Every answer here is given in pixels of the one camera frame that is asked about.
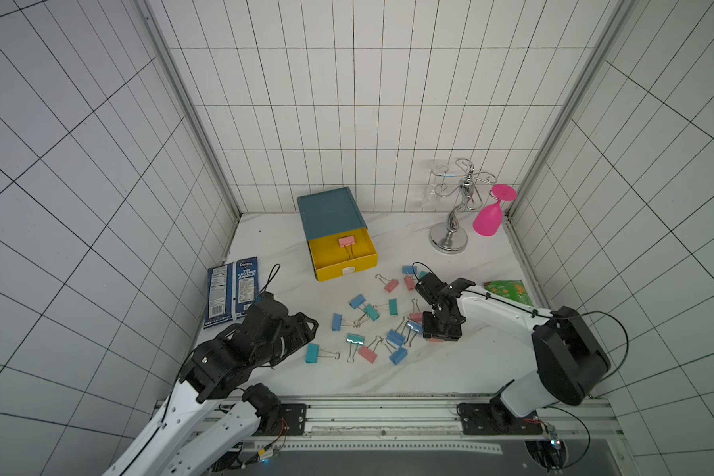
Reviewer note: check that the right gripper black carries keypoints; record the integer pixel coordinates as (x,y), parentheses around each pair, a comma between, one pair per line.
(443,321)

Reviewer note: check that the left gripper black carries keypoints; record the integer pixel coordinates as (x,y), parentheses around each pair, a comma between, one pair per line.
(300,334)

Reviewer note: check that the yellow top drawer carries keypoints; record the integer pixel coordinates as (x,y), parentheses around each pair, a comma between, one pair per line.
(330,261)

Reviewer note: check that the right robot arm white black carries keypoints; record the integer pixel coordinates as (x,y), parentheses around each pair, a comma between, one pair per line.
(569,360)

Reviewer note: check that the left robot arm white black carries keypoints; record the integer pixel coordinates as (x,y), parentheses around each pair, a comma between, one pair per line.
(202,392)

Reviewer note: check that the teal binder clip front left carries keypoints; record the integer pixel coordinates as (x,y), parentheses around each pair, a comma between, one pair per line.
(316,353)

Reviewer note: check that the blue binder clip middle right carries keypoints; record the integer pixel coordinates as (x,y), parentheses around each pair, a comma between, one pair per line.
(412,330)

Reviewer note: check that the blue binder clip left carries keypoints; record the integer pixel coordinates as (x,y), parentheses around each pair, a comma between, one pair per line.
(339,323)

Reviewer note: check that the blue binder clip bottom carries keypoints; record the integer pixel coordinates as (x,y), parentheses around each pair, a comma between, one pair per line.
(397,353)

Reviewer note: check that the teal binder clip upright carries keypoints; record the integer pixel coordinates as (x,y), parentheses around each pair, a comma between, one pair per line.
(391,307)

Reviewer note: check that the teal shiny binder clip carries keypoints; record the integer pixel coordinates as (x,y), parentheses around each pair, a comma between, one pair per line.
(355,343)

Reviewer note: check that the pink binder clip top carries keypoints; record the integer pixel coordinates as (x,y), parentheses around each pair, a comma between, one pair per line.
(389,285)

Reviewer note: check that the blue binder clip upper middle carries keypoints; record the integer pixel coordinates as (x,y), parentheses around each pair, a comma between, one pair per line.
(358,302)

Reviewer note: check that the pink binder clip bottom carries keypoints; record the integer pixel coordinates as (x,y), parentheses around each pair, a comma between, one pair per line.
(369,352)

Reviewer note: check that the teal drawer cabinet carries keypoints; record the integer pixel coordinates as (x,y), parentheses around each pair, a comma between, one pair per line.
(329,213)

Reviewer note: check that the green snack packet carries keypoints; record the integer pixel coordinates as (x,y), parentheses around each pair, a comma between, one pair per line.
(515,290)

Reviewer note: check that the silver glass rack stand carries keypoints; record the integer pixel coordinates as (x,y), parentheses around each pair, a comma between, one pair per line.
(462,183)

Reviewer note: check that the magenta plastic wine glass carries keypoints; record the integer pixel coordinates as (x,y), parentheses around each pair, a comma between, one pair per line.
(490,218)

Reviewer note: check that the clear glass on rack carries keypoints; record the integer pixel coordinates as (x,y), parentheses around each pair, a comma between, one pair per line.
(436,188)

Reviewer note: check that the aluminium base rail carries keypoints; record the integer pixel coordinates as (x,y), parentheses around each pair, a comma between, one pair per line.
(425,424)

